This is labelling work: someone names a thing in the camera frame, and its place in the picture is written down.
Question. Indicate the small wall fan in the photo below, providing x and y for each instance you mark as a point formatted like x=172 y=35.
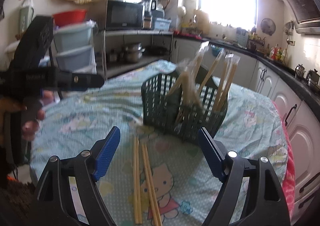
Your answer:
x=268 y=26

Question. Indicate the blue hanging basket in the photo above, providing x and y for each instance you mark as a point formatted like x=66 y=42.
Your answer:
x=216 y=50

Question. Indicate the black frying pan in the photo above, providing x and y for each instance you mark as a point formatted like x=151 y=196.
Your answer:
x=156 y=50

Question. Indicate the dark green utensil basket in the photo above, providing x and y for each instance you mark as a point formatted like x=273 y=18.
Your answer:
x=171 y=116

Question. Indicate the stainless steel pot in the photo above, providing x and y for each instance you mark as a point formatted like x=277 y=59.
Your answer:
x=133 y=52

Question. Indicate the person's left hand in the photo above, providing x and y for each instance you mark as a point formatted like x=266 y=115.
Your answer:
x=31 y=126

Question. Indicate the white lower cabinets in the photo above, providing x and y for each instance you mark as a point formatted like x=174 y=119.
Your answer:
x=301 y=124

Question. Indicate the pink blanket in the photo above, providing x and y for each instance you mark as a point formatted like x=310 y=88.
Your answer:
x=283 y=157

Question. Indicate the black kitchen countertop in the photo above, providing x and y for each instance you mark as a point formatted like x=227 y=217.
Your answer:
x=301 y=89

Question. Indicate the blue plastic box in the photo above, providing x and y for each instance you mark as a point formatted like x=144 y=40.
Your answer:
x=160 y=24

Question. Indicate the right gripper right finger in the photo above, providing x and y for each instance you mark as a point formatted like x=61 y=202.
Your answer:
x=265 y=203

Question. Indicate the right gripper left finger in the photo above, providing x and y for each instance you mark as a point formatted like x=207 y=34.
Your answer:
x=53 y=204

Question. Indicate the wooden cutting board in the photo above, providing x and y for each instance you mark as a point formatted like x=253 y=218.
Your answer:
x=202 y=21

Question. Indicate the red sauce bottles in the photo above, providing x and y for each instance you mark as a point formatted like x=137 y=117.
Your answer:
x=276 y=53

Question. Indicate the plastic drawer tower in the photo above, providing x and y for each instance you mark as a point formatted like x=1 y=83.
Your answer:
x=69 y=46

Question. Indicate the red plastic basin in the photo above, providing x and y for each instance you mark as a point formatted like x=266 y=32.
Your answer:
x=69 y=17

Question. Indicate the small steel teapot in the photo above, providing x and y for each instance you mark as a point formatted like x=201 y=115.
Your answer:
x=299 y=71

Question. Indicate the black microwave oven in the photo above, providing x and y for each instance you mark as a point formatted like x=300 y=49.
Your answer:
x=116 y=15

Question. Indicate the steel kettle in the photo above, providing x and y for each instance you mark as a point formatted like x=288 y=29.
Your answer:
x=312 y=78

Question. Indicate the hello kitty tablecloth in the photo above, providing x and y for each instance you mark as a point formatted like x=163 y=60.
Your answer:
x=141 y=106

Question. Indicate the metal storage shelf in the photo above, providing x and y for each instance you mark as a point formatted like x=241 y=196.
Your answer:
x=122 y=51

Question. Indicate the black blender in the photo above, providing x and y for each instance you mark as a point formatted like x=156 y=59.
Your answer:
x=149 y=6

